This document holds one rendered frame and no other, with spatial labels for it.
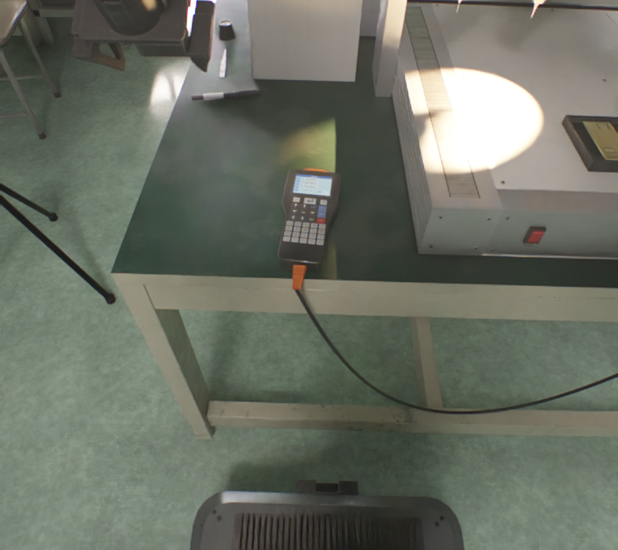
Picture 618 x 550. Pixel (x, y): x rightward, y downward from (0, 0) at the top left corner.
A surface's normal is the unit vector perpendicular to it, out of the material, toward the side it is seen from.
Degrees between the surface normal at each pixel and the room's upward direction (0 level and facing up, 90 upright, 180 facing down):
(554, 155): 0
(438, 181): 0
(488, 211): 90
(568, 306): 90
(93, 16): 30
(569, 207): 0
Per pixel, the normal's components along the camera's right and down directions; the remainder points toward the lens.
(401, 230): 0.01, -0.65
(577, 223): -0.03, 0.76
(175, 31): 0.00, -0.18
